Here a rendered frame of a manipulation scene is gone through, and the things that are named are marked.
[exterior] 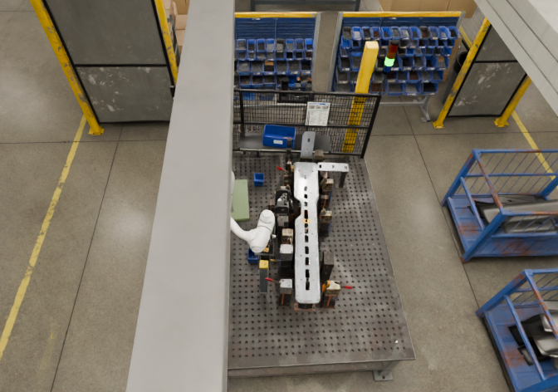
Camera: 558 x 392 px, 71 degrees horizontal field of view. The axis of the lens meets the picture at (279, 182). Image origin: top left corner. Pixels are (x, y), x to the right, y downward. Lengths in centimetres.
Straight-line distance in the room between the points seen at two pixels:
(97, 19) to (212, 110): 409
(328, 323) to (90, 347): 222
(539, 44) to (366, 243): 284
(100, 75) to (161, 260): 472
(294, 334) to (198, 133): 269
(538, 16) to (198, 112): 77
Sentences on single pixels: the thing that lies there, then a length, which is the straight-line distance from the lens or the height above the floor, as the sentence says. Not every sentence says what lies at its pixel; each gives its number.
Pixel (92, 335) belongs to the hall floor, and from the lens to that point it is 432.
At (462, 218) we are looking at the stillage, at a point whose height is 17.
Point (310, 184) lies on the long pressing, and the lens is 360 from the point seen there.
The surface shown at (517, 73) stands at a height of 86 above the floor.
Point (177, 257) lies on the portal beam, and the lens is 57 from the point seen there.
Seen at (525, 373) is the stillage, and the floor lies 17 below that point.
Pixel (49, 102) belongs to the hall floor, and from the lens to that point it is 664.
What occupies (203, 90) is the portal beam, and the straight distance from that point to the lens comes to 80.
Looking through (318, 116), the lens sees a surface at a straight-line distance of 383.
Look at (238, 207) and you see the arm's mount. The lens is 366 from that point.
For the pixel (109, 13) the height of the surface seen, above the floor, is 168.
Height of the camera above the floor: 382
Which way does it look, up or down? 52 degrees down
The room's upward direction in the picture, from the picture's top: 3 degrees clockwise
